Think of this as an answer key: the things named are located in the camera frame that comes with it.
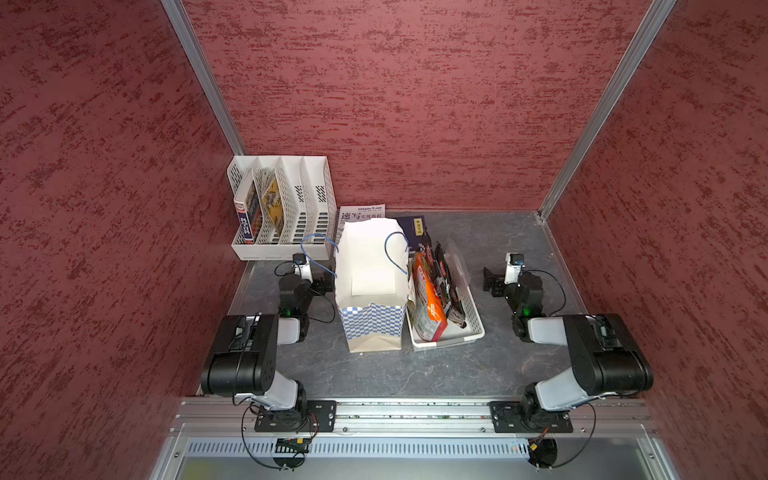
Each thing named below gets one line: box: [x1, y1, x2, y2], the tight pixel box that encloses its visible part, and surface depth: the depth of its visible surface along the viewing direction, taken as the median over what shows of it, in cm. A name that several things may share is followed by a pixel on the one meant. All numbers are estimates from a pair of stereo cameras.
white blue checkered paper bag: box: [335, 218, 410, 353], surface depth 77 cm
